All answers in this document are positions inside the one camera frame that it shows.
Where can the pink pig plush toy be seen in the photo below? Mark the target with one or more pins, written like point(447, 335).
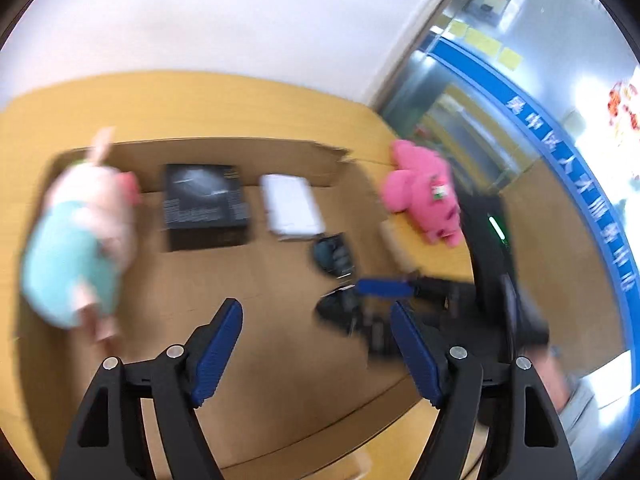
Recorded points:
point(80, 240)

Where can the glass partition window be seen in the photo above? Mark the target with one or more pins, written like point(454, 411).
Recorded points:
point(525, 85)

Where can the blue lettered window band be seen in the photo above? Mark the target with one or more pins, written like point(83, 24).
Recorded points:
point(565, 150)

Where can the small dark object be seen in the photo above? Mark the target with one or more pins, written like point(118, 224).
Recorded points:
point(334, 255)

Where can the black printed box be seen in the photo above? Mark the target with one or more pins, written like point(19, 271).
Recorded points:
point(205, 205)

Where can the white flat box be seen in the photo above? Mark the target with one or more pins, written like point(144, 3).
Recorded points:
point(292, 205)

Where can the cardboard box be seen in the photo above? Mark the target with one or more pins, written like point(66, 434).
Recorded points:
point(225, 280)

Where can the red festive window sticker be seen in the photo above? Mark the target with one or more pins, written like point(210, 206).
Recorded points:
point(625, 102)

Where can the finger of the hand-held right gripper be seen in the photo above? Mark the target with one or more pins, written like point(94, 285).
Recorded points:
point(382, 287)
point(350, 317)

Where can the row of yellow sticky notes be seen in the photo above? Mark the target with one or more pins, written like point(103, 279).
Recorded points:
point(482, 42)

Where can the bright pink plush toy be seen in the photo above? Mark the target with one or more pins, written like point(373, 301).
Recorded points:
point(425, 195)

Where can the wooden desktop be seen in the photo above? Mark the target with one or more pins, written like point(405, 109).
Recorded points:
point(225, 105)

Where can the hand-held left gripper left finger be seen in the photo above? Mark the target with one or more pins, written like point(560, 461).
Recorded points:
point(220, 345)

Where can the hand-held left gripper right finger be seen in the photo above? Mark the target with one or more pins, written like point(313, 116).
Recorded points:
point(417, 355)

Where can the person's right forearm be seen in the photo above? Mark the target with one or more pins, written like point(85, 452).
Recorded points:
point(590, 410)

